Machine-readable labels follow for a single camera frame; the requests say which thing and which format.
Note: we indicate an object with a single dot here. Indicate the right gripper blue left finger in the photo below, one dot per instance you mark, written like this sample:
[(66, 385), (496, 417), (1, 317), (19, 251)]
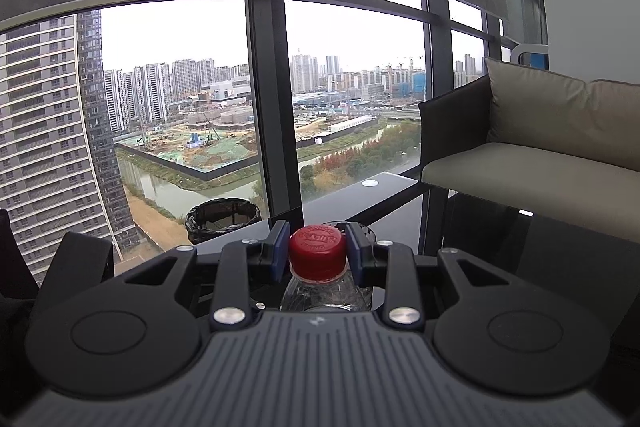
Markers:
[(259, 261)]

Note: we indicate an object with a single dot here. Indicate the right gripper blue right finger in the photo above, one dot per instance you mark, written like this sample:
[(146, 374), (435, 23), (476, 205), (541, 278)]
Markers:
[(391, 266)]

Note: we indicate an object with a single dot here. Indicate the clear water bottle red label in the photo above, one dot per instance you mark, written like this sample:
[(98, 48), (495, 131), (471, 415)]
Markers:
[(338, 295)]

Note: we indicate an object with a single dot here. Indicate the red bottle cap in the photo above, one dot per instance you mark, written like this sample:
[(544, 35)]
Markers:
[(317, 253)]

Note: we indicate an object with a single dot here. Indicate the black trash bin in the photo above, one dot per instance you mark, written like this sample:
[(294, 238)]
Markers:
[(219, 216)]

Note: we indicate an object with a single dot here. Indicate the dark brown sofa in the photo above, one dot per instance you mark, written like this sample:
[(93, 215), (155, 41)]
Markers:
[(457, 155)]

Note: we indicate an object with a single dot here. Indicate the left beige cushion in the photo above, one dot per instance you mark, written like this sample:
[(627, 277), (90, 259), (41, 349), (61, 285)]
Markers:
[(596, 120)]

